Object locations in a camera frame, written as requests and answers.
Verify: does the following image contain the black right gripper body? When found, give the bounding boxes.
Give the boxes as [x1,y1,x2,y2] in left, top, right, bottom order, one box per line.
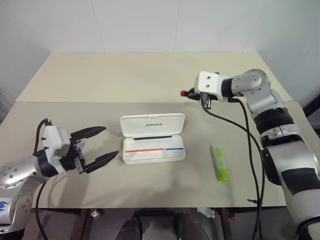
[199,91,214,110]

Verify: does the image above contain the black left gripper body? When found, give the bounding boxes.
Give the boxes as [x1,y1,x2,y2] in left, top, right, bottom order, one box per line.
[60,133,88,175]

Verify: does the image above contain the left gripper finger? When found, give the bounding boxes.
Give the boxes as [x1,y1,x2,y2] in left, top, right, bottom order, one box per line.
[71,126,107,141]
[84,150,120,174]

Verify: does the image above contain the white plastic pencil case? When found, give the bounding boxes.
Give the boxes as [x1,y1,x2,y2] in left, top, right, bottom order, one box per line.
[119,112,187,165]

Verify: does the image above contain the green marker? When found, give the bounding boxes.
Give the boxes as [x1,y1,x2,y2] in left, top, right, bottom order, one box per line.
[211,145,231,182]

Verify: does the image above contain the dark rounded shape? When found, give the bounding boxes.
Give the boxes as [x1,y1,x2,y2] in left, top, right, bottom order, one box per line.
[116,216,142,240]

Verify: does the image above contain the crumpled white paper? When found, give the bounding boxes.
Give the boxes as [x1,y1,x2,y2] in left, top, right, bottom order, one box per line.
[198,207,216,219]

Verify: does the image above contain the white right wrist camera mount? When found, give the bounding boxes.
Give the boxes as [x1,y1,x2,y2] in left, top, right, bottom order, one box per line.
[194,71,230,102]

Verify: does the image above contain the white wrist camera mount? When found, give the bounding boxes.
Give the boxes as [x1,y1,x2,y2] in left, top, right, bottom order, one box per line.
[194,71,230,102]
[40,124,72,162]

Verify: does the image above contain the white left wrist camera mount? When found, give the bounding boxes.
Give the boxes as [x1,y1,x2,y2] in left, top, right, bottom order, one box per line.
[40,124,72,162]

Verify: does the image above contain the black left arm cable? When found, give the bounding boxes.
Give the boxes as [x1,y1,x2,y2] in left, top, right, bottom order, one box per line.
[33,118,55,240]

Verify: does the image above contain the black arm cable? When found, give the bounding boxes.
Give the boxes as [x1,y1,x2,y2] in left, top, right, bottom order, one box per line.
[202,106,266,240]
[228,97,264,240]
[33,118,55,240]

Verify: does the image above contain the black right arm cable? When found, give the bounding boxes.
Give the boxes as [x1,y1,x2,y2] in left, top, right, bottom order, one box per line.
[202,106,266,240]
[228,97,264,240]

